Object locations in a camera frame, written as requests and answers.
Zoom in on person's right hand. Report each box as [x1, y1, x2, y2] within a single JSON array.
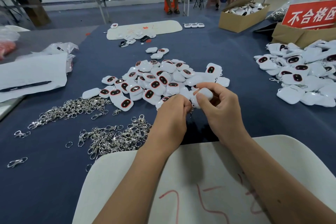
[[193, 82, 250, 146]]

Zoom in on person's left hand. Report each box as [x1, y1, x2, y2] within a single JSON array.
[[148, 94, 193, 155]]

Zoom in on white plastic tag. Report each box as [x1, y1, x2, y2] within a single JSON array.
[[191, 87, 214, 107]]

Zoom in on person's right forearm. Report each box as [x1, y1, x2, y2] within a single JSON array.
[[228, 132, 336, 224]]

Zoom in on person's left forearm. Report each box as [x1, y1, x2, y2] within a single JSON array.
[[93, 145, 179, 224]]

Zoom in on white foam board red marks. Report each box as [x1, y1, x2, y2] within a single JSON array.
[[72, 134, 336, 224]]

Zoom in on open cardboard box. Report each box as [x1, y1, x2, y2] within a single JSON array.
[[218, 0, 276, 33]]

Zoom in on long white foam board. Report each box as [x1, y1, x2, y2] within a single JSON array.
[[106, 20, 183, 41]]

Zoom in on flat brown cardboard box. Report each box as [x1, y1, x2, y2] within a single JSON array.
[[271, 23, 336, 49]]

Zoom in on red plastic stool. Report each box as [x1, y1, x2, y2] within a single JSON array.
[[164, 0, 180, 13]]

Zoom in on red sign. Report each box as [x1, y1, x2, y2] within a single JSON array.
[[282, 0, 336, 30]]

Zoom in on white paper sheet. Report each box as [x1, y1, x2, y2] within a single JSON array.
[[0, 53, 69, 103]]

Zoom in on black pen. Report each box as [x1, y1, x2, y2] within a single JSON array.
[[0, 80, 52, 93]]

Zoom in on orange bag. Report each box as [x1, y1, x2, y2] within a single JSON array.
[[0, 40, 16, 58]]

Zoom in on white plastic bag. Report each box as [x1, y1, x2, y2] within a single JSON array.
[[0, 25, 29, 43]]

